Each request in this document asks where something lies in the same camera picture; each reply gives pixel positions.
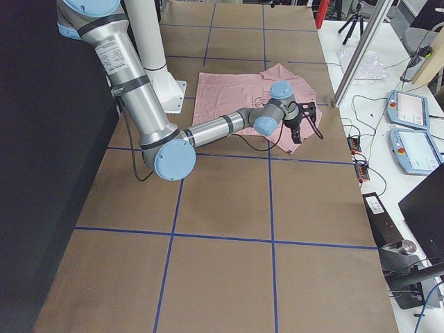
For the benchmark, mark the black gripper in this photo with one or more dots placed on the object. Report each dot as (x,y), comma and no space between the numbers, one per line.
(294,123)

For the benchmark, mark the orange connector block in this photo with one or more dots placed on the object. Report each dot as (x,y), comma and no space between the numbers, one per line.
(354,144)
(361,170)

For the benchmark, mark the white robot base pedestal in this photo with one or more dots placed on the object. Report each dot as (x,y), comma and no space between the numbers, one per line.
(144,22)

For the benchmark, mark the black camera tripod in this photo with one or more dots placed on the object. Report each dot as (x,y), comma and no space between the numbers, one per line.
(355,19)

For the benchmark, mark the black monitor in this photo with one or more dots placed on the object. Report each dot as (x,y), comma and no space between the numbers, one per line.
(422,209)

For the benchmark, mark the upper teach pendant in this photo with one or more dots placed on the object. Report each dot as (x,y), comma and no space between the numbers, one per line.
(408,110)

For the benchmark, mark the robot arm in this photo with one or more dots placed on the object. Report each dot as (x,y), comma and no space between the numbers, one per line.
(126,38)

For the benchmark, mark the upper orange connector block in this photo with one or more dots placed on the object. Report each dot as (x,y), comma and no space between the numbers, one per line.
(354,144)

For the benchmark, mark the aluminium frame post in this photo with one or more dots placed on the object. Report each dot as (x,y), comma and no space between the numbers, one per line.
(372,27)

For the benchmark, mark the wooden board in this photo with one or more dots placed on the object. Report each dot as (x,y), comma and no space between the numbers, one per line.
(434,64)

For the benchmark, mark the teach pendant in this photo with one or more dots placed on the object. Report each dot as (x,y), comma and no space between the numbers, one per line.
(415,151)
(408,110)

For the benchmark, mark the black control box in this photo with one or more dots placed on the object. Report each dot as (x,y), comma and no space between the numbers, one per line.
(397,255)

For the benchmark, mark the lower orange connector block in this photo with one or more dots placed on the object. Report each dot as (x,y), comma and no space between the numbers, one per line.
(361,170)

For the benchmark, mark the lower teach pendant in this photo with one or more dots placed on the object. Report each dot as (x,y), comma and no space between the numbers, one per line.
(415,151)

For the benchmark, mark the pink Snoopy t-shirt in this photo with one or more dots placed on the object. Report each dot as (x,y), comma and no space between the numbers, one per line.
(223,94)

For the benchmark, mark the clear plastic bag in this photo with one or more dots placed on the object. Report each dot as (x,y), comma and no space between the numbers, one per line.
(371,67)

